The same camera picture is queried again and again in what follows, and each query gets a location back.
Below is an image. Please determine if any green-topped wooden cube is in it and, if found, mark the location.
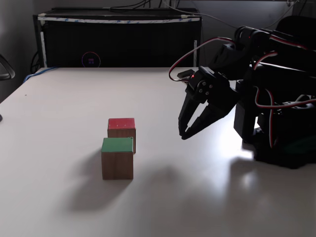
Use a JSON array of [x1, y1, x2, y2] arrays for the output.
[[101, 137, 134, 180]]

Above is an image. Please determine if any red-topped wooden cube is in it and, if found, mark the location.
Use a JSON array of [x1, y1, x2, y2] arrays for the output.
[[107, 118, 137, 154]]

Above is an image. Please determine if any small black connector block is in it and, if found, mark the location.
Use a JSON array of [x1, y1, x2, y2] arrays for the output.
[[177, 70, 195, 79]]

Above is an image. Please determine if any thin white cable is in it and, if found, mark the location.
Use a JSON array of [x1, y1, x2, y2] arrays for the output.
[[182, 8, 237, 27]]

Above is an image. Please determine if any black cabinet with glowing ring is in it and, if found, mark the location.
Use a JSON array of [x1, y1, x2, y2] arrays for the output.
[[33, 8, 203, 69]]

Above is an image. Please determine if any blue cable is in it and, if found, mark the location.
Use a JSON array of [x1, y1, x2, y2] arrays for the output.
[[23, 66, 59, 83]]

